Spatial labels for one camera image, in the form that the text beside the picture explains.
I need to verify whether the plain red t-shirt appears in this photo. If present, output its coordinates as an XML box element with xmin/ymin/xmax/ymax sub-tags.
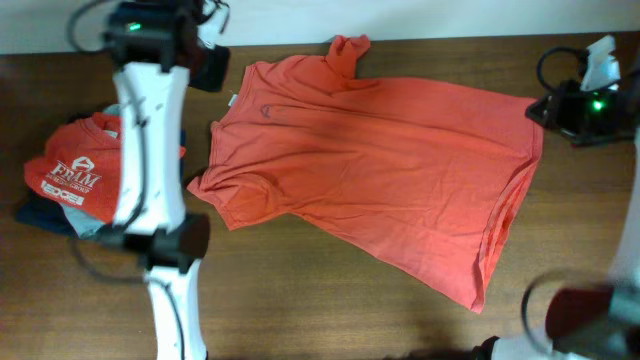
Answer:
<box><xmin>188</xmin><ymin>36</ymin><xmax>544</xmax><ymax>313</ymax></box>

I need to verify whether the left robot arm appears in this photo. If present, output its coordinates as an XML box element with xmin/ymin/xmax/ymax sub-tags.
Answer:
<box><xmin>99</xmin><ymin>1</ymin><xmax>230</xmax><ymax>359</ymax></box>

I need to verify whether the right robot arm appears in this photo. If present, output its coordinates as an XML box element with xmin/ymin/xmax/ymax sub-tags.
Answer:
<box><xmin>466</xmin><ymin>67</ymin><xmax>639</xmax><ymax>359</ymax></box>

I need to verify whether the folded red printed t-shirt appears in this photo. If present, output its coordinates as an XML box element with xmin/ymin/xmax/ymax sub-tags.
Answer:
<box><xmin>24</xmin><ymin>110</ymin><xmax>186</xmax><ymax>234</ymax></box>

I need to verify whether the folded navy blue t-shirt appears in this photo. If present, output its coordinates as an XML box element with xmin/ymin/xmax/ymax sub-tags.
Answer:
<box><xmin>13</xmin><ymin>116</ymin><xmax>188</xmax><ymax>239</ymax></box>

